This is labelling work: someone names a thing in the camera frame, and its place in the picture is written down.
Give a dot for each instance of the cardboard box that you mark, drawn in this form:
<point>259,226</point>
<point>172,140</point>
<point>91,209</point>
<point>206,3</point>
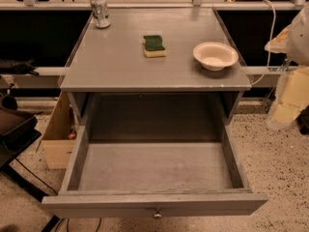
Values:
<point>59,136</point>

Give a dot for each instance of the crushed silver can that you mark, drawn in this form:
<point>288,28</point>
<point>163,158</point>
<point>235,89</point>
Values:
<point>100,13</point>

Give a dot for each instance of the grey top drawer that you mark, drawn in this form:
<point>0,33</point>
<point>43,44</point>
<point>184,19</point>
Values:
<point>135,154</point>

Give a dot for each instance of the black stand with tray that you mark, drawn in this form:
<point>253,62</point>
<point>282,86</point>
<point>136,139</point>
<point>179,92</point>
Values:
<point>17,133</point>

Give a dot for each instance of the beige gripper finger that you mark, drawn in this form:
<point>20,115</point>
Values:
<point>279,43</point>

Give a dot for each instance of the round metal drawer knob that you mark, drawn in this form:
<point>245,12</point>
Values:
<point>157,215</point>

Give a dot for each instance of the white bowl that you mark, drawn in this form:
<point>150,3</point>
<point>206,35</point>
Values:
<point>215,56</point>

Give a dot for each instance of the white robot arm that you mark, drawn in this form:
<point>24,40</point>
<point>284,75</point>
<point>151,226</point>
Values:
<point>293,39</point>

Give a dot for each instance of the green yellow sponge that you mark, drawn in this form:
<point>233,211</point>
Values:
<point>153,46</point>

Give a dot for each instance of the grey drawer cabinet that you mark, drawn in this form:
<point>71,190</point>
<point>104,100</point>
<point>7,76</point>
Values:
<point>113,59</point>

